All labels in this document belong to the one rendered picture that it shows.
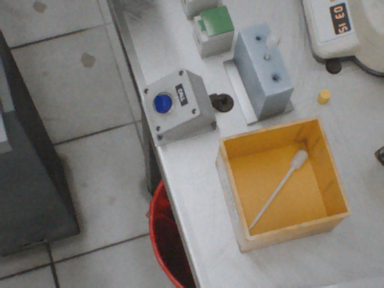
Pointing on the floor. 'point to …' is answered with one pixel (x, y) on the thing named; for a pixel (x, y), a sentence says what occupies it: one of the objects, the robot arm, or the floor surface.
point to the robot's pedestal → (29, 171)
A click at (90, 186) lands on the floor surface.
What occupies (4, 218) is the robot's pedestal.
